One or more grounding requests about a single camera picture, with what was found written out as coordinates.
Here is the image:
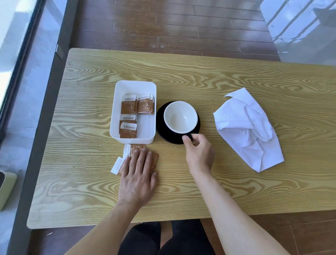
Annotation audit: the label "brown sugar sachet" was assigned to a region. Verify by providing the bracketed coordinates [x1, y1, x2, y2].
[110, 157, 124, 175]
[123, 144, 146, 159]
[149, 152, 159, 174]

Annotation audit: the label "white cloth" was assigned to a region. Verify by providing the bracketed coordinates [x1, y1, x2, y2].
[213, 87, 285, 173]

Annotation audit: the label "person's black trousers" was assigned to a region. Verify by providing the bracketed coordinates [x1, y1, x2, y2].
[118, 220, 216, 255]

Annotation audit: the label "person's left forearm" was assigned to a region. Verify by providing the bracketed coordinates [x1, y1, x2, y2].
[64, 200, 143, 255]

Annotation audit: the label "pale green bin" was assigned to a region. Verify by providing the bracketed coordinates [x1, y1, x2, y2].
[0, 171, 18, 211]

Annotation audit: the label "black saucer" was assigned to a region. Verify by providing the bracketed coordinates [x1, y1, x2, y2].
[156, 101, 201, 145]

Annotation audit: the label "person's right hand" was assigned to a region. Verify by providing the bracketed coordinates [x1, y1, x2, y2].
[182, 133, 215, 176]

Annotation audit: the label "pile of brown sugar packets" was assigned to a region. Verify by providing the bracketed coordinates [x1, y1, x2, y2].
[119, 93, 155, 139]

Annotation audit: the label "black cup white inside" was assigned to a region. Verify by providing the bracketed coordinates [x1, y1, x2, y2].
[163, 101, 199, 142]

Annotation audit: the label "person's left hand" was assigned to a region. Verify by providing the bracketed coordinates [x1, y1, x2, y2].
[118, 148, 158, 208]

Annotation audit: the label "black window frame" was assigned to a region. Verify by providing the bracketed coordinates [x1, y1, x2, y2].
[0, 0, 45, 143]

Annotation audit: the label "person's right forearm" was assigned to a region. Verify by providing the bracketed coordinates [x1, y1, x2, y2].
[190, 171, 290, 255]

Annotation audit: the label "white plastic tray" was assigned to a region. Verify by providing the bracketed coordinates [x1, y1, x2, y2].
[110, 80, 157, 144]

